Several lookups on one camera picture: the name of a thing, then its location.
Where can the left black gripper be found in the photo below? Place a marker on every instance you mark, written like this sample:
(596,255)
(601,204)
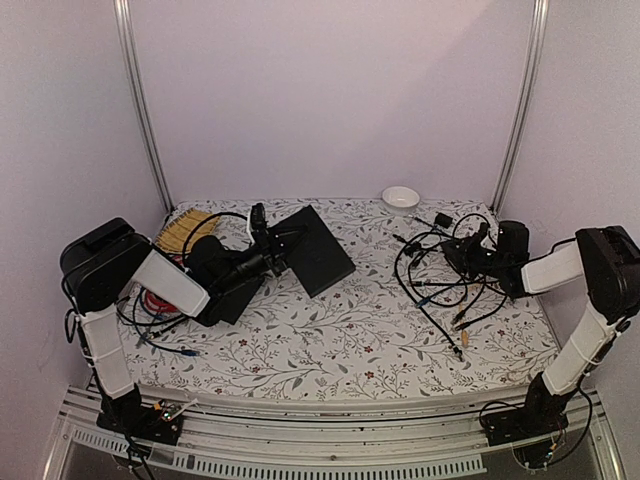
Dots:
(275,261)

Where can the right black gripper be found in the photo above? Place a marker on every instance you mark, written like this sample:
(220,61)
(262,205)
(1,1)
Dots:
(461,256)

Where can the black TP-Link network switch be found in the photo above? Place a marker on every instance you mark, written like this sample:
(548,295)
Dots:
(313,253)

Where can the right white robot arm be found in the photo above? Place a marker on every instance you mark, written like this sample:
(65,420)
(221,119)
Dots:
(605,261)

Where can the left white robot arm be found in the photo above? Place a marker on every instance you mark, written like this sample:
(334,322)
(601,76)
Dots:
(96,269)

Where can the white bowl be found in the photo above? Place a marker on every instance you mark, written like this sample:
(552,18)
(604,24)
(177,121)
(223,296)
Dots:
(400,198)

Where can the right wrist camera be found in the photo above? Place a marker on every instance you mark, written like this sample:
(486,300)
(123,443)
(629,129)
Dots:
(483,233)

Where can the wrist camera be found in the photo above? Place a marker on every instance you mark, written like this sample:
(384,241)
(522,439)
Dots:
(483,233)
(258,228)

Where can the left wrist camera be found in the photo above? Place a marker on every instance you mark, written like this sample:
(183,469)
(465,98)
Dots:
(258,228)

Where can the aluminium front rail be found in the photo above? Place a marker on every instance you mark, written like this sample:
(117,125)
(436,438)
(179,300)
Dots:
(243,438)

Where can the right aluminium frame post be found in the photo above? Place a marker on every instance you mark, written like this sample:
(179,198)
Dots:
(532,62)

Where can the aluminium frame post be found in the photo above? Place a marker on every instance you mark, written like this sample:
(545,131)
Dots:
(532,62)
(124,25)

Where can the left aluminium frame post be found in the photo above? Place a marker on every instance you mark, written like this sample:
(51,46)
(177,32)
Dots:
(124,25)

